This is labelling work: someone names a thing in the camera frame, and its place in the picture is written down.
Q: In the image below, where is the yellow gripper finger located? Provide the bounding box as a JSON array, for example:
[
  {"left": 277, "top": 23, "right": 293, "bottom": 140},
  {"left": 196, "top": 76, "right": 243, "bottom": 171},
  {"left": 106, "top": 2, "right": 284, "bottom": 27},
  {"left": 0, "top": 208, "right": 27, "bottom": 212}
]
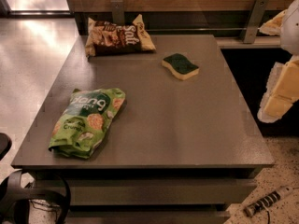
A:
[
  {"left": 257, "top": 57, "right": 299, "bottom": 123},
  {"left": 259, "top": 10, "right": 287, "bottom": 35}
]

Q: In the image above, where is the green and yellow sponge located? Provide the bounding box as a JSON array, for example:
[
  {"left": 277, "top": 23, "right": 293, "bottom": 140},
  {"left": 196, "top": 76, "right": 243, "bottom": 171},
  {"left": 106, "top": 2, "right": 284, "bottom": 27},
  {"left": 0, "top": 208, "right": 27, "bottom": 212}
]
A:
[{"left": 162, "top": 53, "right": 199, "bottom": 80}]

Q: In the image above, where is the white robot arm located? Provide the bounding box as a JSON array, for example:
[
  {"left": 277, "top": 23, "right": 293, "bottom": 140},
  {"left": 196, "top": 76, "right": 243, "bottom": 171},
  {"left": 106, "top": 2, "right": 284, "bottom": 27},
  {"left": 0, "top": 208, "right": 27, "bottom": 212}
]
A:
[{"left": 257, "top": 0, "right": 299, "bottom": 123}]

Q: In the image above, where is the white power strip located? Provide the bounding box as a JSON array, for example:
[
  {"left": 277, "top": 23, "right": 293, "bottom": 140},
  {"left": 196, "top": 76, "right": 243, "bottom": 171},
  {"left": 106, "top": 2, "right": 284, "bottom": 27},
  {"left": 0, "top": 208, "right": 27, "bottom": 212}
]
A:
[{"left": 244, "top": 186, "right": 293, "bottom": 217}]

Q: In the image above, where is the grey table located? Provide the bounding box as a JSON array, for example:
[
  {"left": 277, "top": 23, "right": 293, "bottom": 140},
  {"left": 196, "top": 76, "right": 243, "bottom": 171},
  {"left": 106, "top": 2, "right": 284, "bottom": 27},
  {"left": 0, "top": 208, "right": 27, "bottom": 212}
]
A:
[{"left": 12, "top": 35, "right": 274, "bottom": 224}]

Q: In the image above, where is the brown salt chips bag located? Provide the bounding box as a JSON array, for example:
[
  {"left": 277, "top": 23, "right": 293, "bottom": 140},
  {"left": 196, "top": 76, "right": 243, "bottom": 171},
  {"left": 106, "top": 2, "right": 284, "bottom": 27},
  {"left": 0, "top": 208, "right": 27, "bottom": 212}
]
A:
[{"left": 85, "top": 14, "right": 156, "bottom": 57}]

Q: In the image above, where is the green snack bag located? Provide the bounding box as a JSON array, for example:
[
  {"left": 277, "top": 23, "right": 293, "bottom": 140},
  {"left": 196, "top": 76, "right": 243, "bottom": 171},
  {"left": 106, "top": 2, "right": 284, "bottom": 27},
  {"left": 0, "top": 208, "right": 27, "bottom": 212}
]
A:
[{"left": 49, "top": 88, "right": 126, "bottom": 159}]

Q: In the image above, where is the metal bracket right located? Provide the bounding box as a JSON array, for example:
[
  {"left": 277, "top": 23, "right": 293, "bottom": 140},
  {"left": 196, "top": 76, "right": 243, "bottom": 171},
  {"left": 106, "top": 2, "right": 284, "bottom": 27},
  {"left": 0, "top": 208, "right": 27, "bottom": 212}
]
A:
[{"left": 240, "top": 0, "right": 269, "bottom": 44}]

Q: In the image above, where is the metal bracket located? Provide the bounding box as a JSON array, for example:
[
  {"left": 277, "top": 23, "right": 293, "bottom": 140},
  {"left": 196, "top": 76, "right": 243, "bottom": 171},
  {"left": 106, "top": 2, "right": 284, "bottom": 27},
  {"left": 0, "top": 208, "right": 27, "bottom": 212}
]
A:
[
  {"left": 110, "top": 0, "right": 125, "bottom": 25},
  {"left": 240, "top": 0, "right": 269, "bottom": 44}
]

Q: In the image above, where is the metal bracket left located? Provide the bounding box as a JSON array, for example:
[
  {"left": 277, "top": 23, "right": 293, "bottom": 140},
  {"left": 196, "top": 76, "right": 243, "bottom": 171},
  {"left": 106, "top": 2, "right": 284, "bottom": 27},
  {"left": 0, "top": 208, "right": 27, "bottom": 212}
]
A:
[{"left": 110, "top": 0, "right": 125, "bottom": 25}]

